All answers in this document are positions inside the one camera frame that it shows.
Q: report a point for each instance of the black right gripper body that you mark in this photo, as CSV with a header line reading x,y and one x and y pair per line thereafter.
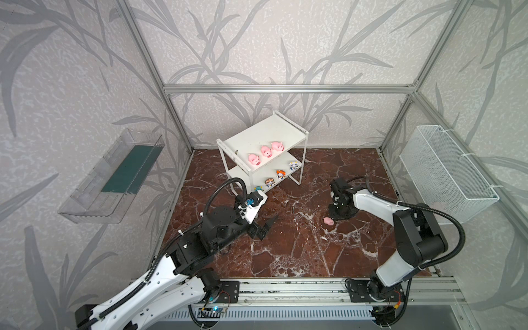
x,y
340,205

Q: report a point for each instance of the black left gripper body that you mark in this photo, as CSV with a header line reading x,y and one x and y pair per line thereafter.
x,y
256,227

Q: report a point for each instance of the pink pig toy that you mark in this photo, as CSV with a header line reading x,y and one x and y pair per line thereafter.
x,y
328,221
277,146
266,151
254,159

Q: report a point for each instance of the blue cat figure flower collar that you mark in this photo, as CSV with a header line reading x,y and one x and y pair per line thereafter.
x,y
270,182

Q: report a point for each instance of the orange octopus toy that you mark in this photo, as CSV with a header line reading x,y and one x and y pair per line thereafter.
x,y
280,174

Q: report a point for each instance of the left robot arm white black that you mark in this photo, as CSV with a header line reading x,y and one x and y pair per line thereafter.
x,y
180,275

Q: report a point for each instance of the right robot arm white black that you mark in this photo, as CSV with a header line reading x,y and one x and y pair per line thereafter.
x,y
420,241

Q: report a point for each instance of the white two-tier metal shelf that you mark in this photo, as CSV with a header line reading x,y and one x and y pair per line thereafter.
x,y
276,128

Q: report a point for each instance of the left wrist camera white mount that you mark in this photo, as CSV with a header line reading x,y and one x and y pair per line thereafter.
x,y
251,206

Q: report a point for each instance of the white wire mesh basket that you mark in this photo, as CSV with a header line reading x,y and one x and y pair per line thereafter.
x,y
444,175

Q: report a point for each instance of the clear plastic wall bin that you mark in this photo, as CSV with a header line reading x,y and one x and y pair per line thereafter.
x,y
108,191

